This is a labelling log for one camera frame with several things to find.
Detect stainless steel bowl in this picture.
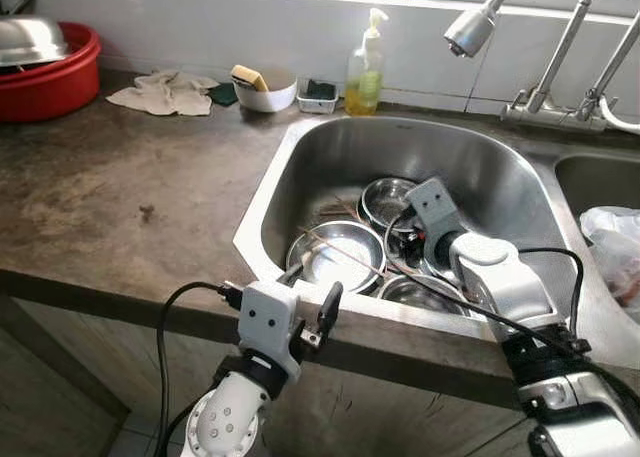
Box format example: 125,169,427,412
357,177,421,234
377,274,471,318
286,220,388,296

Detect thin wooden chopstick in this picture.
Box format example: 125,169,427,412
298,227,421,283

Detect stainless steel sink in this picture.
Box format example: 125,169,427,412
233,115,640,370

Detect small white plastic tray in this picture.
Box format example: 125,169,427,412
297,77,340,115

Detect yellow dish soap pump bottle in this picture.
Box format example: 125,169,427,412
344,7,390,117

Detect green sponge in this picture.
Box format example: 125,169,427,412
305,79,337,101

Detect white ceramic bowl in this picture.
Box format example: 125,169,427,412
232,69,299,114

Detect chrome faucet base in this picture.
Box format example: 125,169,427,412
500,87,613,133

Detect dark green scouring pad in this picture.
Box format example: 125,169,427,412
208,81,240,109

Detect translucent plastic bag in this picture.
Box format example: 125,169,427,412
580,207,640,313

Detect yellow sponge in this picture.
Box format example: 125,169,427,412
230,64,270,92

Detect grey flexible sprayer faucet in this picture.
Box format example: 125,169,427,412
445,0,603,113

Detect beige crumpled cloth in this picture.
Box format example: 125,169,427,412
106,69,220,117

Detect grey gooseneck faucet pipe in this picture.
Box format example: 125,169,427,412
578,12,640,118

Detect red plastic basin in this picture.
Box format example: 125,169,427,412
0,22,102,124

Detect stainless steel domed lid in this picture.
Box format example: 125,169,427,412
0,15,70,69

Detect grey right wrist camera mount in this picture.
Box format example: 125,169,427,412
405,177,467,243

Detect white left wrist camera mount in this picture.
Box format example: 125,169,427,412
237,280,303,380

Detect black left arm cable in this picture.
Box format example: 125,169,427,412
155,280,244,457

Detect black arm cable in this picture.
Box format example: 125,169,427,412
383,205,587,358
155,280,244,457

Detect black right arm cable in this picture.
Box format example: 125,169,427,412
383,205,587,358

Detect white hose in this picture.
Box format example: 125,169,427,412
598,95,640,135

